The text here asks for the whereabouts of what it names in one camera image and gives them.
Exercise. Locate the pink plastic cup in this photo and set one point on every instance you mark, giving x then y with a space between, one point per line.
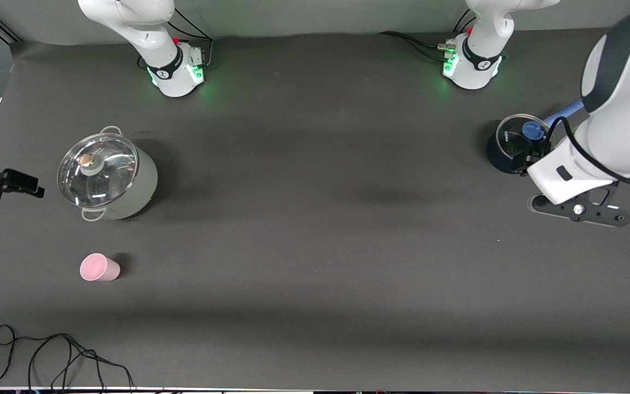
96 268

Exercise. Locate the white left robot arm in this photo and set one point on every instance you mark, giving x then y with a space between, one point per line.
621 109

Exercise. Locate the glass lid with blue knob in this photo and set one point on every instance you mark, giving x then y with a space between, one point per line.
512 142

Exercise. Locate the dark grey table mat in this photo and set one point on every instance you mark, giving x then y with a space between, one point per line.
315 246

